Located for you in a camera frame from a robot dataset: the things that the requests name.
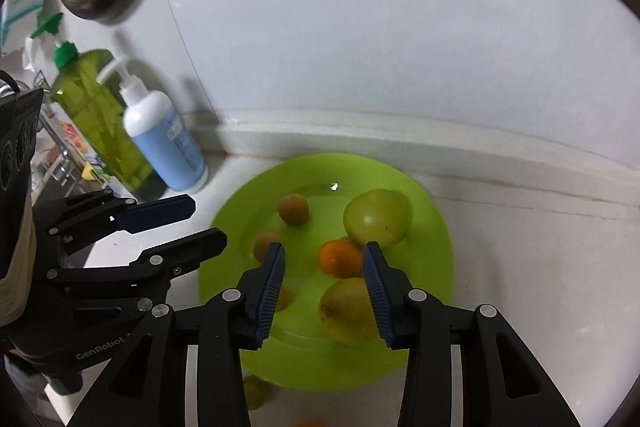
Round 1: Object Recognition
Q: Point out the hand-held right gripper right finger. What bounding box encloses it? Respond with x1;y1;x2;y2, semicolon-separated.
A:
362;242;581;427

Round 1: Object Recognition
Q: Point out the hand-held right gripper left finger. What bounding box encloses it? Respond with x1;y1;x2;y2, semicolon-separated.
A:
67;242;287;427

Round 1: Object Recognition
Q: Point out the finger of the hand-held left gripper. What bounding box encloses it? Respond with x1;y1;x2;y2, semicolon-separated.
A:
45;228;228;303
32;189;197;258

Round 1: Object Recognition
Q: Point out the yellow-green apple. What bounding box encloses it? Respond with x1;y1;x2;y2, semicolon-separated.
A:
319;277;381;345

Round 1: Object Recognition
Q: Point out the brown longan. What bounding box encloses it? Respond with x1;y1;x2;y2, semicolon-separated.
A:
278;193;309;225
253;232;281;264

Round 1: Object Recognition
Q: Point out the green plate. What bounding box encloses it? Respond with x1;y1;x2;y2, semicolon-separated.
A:
198;153;456;393

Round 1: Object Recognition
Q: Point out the green apple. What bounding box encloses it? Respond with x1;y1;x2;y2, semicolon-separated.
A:
343;188;412;247

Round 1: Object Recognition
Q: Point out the small green fruit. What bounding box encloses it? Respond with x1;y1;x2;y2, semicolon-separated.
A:
243;374;273;410

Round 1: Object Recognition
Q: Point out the white pump bottle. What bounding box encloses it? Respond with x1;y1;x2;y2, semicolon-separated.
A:
96;57;209;194

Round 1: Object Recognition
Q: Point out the green dish soap bottle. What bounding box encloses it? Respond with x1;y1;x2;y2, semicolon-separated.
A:
25;13;168;202

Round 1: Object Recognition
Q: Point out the paper towel package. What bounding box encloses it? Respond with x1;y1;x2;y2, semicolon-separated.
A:
0;0;48;52

